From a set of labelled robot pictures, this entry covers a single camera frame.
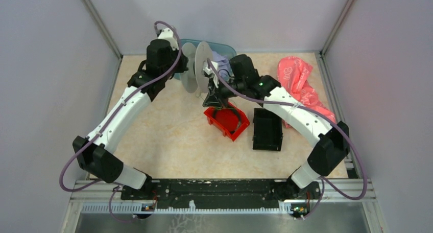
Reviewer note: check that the grey slotted cable duct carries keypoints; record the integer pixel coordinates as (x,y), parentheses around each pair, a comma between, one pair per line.
(143,208)

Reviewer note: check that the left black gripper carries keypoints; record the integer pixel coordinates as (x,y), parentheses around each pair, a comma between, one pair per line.
(183,66)

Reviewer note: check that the grey plastic cable spool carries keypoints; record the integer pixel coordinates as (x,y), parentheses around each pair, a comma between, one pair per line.
(197,67)

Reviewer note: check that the teal plastic basin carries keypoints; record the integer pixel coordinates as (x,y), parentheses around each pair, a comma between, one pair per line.
(224,50)

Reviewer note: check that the pink patterned cloth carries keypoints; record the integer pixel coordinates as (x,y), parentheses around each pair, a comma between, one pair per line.
(293,73)

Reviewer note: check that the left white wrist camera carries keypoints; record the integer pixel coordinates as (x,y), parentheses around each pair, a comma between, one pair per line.
(171,36)

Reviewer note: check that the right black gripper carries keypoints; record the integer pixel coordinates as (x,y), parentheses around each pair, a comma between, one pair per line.
(212,100)

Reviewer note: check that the red plastic bin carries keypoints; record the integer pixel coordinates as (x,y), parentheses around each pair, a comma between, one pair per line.
(230,120)

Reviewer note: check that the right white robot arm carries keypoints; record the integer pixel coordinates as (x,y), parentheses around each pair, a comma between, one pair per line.
(328,139)

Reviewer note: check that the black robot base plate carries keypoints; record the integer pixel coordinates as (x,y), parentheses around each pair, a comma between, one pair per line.
(221,193)

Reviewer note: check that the black plastic bin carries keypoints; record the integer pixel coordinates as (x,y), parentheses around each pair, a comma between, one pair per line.
(267,133)

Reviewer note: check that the purple cloth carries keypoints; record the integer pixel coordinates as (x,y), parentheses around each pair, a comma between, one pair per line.
(223,64)

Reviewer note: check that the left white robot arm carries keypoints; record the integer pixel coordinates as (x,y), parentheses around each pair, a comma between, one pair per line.
(95,152)

